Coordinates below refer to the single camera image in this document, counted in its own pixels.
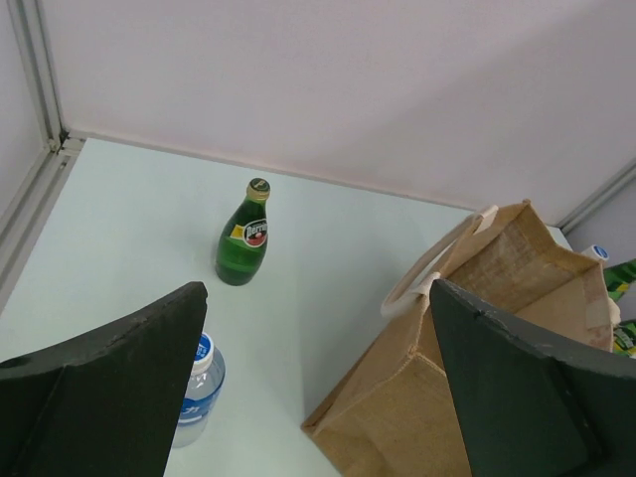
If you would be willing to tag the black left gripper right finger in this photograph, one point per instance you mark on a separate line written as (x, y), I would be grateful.
(529, 401)

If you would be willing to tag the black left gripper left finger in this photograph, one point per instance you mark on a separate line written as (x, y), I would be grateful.
(106, 402)

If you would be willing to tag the blue label water bottle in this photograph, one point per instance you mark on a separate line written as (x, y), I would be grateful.
(203, 388)

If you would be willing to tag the blue cap plastic bottle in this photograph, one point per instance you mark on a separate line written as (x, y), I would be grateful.
(596, 252)

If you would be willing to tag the green Perrier glass bottle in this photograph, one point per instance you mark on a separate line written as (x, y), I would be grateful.
(243, 242)

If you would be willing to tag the tan canvas jute bag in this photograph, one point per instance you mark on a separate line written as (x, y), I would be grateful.
(392, 414)

